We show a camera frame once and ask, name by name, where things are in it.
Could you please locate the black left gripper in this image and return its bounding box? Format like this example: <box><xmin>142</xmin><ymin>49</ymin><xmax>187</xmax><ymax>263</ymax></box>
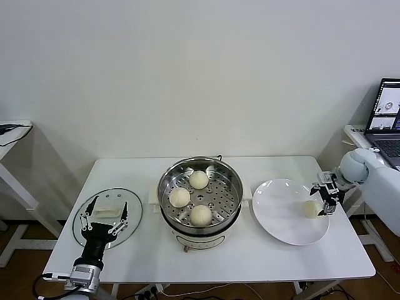
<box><xmin>79</xmin><ymin>196</ymin><xmax>129</xmax><ymax>266</ymax></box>

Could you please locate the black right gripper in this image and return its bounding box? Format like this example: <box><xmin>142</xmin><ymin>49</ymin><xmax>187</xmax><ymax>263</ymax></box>
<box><xmin>309</xmin><ymin>182</ymin><xmax>340</xmax><ymax>217</ymax></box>

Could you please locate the white steamed baozi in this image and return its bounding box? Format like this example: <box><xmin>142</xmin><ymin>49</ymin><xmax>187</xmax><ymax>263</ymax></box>
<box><xmin>189</xmin><ymin>170</ymin><xmax>209</xmax><ymax>190</ymax></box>
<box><xmin>169</xmin><ymin>187</ymin><xmax>191</xmax><ymax>208</ymax></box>
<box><xmin>189</xmin><ymin>204</ymin><xmax>213</xmax><ymax>226</ymax></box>
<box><xmin>301</xmin><ymin>200</ymin><xmax>321</xmax><ymax>219</ymax></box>

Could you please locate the round glass pot lid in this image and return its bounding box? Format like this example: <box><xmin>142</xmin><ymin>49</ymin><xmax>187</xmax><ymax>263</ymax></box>
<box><xmin>72</xmin><ymin>187</ymin><xmax>144</xmax><ymax>251</ymax></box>

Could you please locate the stainless steel steamer pot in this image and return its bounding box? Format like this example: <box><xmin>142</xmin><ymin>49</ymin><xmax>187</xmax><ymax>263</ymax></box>
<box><xmin>148</xmin><ymin>179</ymin><xmax>253</xmax><ymax>253</ymax></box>

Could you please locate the perforated steel steamer basket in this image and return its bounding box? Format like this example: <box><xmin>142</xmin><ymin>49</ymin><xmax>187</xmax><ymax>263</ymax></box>
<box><xmin>157</xmin><ymin>157</ymin><xmax>244</xmax><ymax>234</ymax></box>

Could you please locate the round white plate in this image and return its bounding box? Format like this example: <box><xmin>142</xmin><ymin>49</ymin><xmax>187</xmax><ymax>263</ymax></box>
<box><xmin>252</xmin><ymin>179</ymin><xmax>331</xmax><ymax>246</ymax></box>

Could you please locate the white side table with laptop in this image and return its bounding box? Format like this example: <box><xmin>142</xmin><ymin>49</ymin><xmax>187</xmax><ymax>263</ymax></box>
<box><xmin>343</xmin><ymin>124</ymin><xmax>400</xmax><ymax>263</ymax></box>

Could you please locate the grey open laptop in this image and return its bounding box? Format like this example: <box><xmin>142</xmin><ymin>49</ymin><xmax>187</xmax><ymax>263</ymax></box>
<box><xmin>364</xmin><ymin>77</ymin><xmax>400</xmax><ymax>173</ymax></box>

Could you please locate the white power strip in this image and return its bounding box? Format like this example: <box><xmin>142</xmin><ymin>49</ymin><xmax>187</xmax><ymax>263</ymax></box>
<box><xmin>134</xmin><ymin>284</ymin><xmax>169</xmax><ymax>298</ymax></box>

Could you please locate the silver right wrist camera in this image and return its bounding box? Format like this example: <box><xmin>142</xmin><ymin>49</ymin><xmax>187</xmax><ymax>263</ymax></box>
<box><xmin>317</xmin><ymin>171</ymin><xmax>338</xmax><ymax>188</ymax></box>

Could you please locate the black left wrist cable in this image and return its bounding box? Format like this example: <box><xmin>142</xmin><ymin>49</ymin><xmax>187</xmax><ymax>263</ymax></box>
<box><xmin>33</xmin><ymin>272</ymin><xmax>73</xmax><ymax>300</ymax></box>

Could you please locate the white side table with cable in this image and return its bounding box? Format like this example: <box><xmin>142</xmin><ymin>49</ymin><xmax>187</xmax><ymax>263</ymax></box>
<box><xmin>0</xmin><ymin>120</ymin><xmax>66</xmax><ymax>268</ymax></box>

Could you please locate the black cable on side table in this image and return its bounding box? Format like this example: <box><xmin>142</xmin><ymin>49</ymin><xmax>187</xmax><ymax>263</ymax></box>
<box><xmin>0</xmin><ymin>124</ymin><xmax>34</xmax><ymax>148</ymax></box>

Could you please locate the white cord under table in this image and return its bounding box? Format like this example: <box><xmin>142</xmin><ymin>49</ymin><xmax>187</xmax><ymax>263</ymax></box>
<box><xmin>165</xmin><ymin>283</ymin><xmax>266</xmax><ymax>298</ymax></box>

